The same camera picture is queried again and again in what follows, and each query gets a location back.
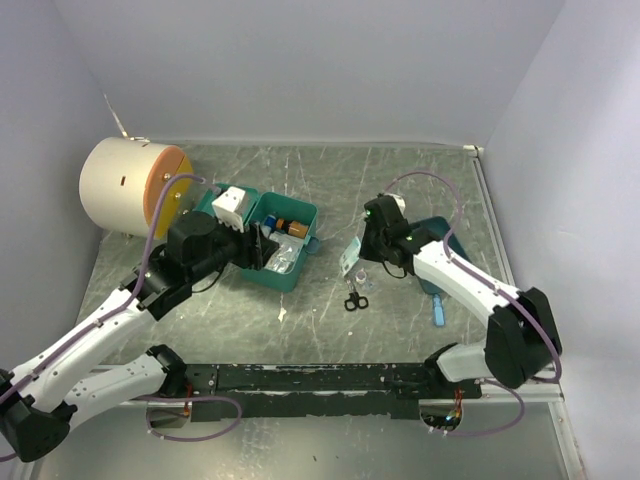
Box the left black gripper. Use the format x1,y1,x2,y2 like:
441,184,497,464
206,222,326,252
188,212,281,283

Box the blue white card packet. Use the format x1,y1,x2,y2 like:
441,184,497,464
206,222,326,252
339,236,361,276

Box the silver foil packets bag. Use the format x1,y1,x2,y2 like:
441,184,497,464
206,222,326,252
265,232,304,274

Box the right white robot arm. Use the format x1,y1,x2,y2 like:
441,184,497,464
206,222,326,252
359,195,562,398

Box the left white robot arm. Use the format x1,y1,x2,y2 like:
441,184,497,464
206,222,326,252
1,211,279,463

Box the teal medicine kit box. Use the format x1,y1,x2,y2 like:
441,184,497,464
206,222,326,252
192,182,321,295

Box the brown medicine bottle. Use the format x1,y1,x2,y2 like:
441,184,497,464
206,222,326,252
276,218,309,239

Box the bandage tape roll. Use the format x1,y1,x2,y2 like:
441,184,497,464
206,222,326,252
353,269,375,291

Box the dark teal divider tray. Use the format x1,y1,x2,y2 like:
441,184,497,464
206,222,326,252
413,216,470,295

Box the blue plastic clip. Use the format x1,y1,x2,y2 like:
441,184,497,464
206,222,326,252
431,294,446,327

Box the white cylinder drum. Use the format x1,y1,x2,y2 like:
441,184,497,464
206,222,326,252
79,137,193,237

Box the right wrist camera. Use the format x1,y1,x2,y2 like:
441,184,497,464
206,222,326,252
388,193,406,215

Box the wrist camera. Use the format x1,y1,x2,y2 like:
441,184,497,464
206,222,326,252
211,186,249,233
388,193,406,215

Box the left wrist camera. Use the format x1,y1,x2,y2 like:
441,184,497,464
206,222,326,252
211,186,249,233

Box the black handled scissors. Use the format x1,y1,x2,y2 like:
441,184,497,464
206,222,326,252
344,278,369,312

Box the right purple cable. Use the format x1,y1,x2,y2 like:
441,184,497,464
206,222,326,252
381,171,563,437

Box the purple cable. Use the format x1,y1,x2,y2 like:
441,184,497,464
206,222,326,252
381,171,563,437
0,172,244,461

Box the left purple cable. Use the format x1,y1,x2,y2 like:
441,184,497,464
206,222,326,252
0,172,244,461

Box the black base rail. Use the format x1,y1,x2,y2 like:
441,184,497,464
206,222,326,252
159,361,481,422

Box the aluminium frame rail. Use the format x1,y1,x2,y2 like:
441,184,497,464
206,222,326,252
463,145,588,479

